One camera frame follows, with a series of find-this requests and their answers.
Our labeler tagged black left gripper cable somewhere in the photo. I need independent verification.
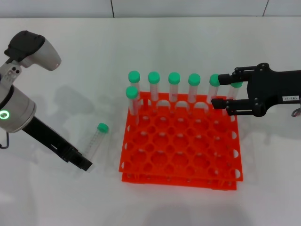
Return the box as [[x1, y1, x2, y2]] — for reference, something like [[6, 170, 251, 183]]
[[0, 133, 10, 150]]

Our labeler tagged clear graduated tube green cap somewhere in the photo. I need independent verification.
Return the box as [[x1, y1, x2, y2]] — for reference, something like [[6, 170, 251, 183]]
[[79, 122, 110, 174]]

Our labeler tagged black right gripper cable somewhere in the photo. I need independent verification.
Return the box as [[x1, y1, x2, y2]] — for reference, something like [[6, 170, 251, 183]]
[[291, 103, 301, 118]]

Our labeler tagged orange plastic test tube rack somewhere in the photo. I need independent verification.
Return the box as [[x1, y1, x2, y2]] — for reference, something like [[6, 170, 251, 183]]
[[118, 91, 244, 191]]

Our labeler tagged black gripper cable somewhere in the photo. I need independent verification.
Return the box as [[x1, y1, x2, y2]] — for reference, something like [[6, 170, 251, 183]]
[[0, 133, 10, 150], [291, 103, 301, 118]]

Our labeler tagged clear test tube green cap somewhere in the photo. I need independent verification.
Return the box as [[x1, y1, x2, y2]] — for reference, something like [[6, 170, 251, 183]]
[[188, 73, 201, 111], [148, 71, 161, 110], [206, 74, 222, 111], [126, 86, 141, 125], [168, 72, 182, 111], [222, 81, 243, 116], [128, 70, 143, 109]]

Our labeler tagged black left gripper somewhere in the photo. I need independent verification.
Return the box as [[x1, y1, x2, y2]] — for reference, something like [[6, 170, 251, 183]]
[[22, 116, 93, 171]]

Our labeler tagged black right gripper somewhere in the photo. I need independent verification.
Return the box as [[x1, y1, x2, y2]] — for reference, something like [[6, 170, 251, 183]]
[[211, 63, 301, 117]]

